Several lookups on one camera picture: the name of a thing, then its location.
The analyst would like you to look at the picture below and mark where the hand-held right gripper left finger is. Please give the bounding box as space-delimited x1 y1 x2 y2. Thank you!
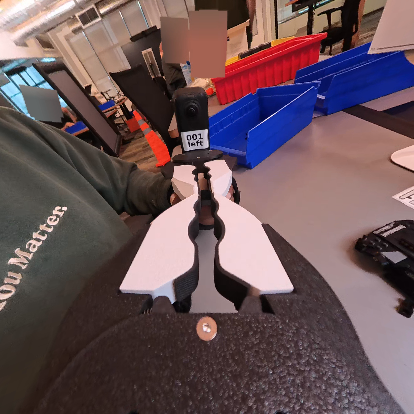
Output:
120 194 202 311

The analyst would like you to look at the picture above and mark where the black lego car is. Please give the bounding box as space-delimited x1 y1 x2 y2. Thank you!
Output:
355 220 414 317

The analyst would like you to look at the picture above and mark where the sticker sheet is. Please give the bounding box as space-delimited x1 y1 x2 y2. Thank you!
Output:
393 186 414 209

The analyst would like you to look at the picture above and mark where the red storage bin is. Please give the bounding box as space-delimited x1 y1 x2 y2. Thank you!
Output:
212 33 328 105

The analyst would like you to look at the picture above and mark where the black framed display board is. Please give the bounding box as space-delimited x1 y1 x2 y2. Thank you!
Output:
33 62 123 156
109 65 175 140

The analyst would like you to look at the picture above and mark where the blue storage bin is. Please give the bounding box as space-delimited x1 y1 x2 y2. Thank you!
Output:
295 42 414 116
209 83 321 170

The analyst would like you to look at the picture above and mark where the person's left hand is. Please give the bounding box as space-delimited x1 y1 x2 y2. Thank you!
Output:
198 206 219 228

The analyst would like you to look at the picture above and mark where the orange striped object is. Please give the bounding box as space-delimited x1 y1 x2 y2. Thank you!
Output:
132 109 170 167

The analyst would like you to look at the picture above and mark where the black office chair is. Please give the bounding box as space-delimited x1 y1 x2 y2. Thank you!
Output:
317 0 366 55

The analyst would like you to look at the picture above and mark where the white booklet stand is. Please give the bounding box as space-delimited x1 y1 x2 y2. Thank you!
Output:
390 144 414 172

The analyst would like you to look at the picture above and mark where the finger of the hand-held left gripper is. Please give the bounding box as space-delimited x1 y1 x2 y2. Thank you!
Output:
209 160 233 204
172 162 204 207

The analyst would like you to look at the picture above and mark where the yellow storage bin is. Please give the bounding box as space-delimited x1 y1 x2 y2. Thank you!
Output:
225 37 295 65

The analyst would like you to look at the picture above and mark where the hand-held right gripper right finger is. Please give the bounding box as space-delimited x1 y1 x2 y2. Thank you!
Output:
212 196 295 311

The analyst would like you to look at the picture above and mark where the lego instruction booklet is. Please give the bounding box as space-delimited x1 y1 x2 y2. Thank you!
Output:
368 0 414 55

